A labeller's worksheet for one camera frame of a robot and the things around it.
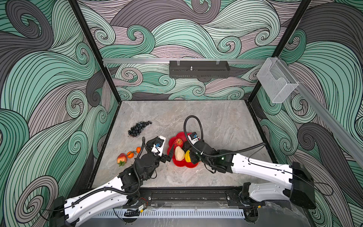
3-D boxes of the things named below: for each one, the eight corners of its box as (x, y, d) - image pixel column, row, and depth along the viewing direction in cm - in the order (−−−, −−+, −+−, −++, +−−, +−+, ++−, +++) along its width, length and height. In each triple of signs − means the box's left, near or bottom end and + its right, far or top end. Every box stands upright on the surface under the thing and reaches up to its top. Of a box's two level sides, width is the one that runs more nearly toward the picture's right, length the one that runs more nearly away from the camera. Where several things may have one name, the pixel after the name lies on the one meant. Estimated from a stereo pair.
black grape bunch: (129, 134, 101) (127, 130, 98) (144, 120, 110) (143, 116, 106) (134, 139, 99) (133, 135, 95) (150, 124, 107) (149, 120, 103)
